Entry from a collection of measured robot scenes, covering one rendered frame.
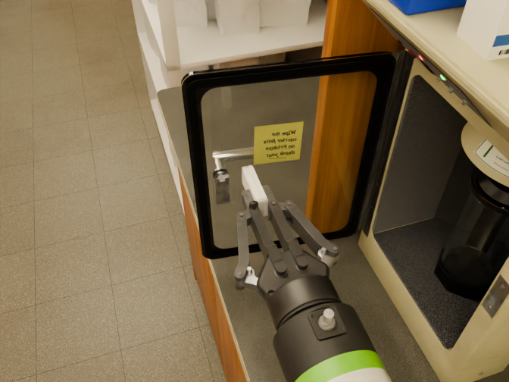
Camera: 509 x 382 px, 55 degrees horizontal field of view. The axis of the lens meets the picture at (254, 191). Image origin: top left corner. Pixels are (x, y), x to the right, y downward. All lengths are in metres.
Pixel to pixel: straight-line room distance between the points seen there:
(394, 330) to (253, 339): 0.25
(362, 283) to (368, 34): 0.47
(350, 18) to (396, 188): 0.31
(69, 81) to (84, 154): 0.76
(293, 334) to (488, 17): 0.33
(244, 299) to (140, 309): 1.17
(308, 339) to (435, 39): 0.31
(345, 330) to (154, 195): 2.05
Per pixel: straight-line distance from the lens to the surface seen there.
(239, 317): 0.92
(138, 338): 2.01
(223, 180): 0.76
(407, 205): 0.95
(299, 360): 0.48
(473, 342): 0.79
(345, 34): 0.75
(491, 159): 0.67
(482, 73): 0.47
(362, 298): 0.96
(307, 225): 0.59
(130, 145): 2.79
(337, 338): 0.47
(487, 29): 0.49
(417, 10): 0.55
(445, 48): 0.50
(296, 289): 0.51
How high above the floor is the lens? 1.74
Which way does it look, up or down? 45 degrees down
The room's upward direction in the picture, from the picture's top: straight up
